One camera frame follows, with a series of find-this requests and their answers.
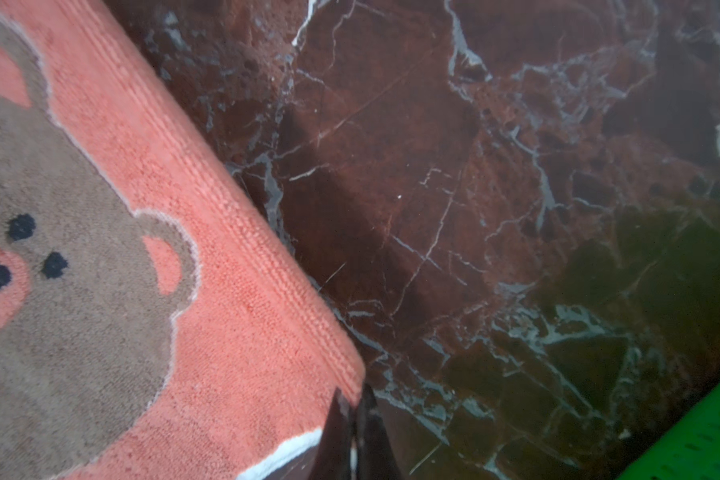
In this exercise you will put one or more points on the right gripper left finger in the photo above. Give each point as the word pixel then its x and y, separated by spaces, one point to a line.
pixel 333 457

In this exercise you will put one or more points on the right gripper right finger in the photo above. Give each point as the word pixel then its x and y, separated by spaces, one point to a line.
pixel 375 457

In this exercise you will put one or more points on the pink brown bear towel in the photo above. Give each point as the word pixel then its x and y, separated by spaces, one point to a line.
pixel 152 326

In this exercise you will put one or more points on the green perforated plastic basket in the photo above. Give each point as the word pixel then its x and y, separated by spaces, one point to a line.
pixel 689 450

